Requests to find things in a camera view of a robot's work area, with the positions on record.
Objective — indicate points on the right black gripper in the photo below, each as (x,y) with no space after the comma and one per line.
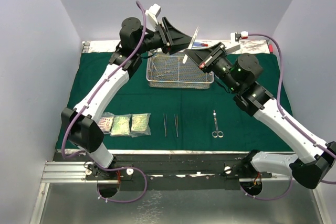
(212,53)

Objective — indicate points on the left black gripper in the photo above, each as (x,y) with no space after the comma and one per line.
(175,41)

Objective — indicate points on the steel tweezers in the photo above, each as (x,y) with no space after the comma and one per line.
(191,44)
(176,124)
(165,124)

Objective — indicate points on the dark green surgical cloth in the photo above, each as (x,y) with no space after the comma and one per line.
(195,116)

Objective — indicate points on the steel surgical scissors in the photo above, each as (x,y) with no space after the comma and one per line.
(216,133)

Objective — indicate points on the green packet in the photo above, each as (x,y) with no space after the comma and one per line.
(140,125)

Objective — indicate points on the pink instrument packet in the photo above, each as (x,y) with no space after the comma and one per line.
(105,123)

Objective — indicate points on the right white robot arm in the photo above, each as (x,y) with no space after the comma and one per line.
(313,157)

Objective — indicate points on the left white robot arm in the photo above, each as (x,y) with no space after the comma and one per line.
(81,122)

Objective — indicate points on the blue red pen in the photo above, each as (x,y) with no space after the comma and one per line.
(198,44)

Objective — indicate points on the metal mesh instrument tray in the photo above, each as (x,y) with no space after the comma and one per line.
(185,76)

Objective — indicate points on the steel forceps in tray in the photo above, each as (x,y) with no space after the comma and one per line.
(162,69)

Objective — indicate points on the red marker at edge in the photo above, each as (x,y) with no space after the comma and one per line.
(270,47)

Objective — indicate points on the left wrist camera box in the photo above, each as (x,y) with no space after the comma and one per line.
(152,14)

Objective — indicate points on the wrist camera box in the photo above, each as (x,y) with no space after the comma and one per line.
(234,43)
(152,14)

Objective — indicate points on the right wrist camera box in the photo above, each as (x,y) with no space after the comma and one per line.
(234,43)

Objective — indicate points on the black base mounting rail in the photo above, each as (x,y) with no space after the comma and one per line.
(165,171)

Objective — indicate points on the aluminium extrusion frame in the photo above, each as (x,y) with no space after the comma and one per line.
(279,203)

